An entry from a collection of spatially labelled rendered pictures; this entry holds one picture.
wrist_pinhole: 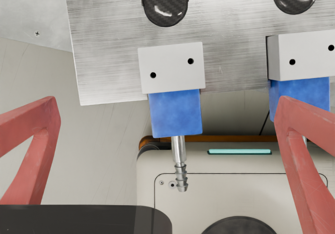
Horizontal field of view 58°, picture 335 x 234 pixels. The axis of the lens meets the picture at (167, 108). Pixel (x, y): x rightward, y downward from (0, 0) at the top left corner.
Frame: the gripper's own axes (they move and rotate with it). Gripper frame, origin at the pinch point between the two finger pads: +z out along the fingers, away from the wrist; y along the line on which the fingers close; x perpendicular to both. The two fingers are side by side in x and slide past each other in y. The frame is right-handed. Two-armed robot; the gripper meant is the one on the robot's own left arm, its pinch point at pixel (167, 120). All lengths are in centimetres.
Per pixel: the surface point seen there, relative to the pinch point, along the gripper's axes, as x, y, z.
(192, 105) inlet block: 6.9, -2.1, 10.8
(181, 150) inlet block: 10.9, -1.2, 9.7
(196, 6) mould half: 0.2, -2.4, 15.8
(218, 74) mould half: 5.3, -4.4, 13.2
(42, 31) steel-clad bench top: 4.1, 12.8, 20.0
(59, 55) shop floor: 41, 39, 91
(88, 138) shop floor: 69, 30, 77
